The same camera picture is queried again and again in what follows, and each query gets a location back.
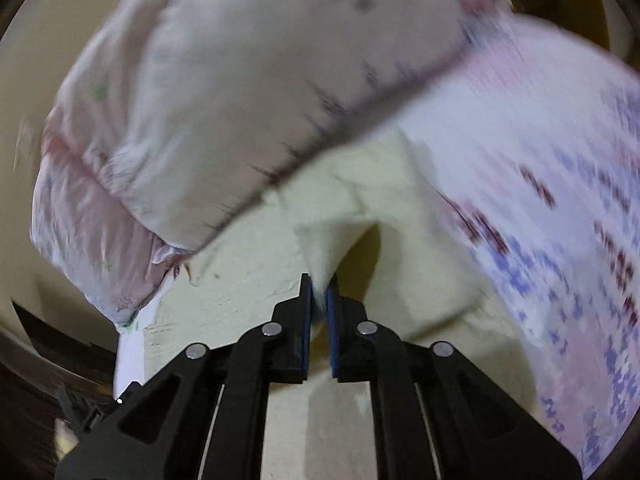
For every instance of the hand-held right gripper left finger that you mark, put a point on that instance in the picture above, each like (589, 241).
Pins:
(306, 330)

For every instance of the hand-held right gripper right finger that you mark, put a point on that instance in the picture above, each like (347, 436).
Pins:
(332, 332)

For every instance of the cream small garment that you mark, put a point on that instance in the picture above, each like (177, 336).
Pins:
(400, 260)

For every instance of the pink printed pillow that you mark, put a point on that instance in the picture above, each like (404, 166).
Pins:
(210, 110)

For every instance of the white floral printed bedsheet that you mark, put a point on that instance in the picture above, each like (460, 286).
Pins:
(540, 185)

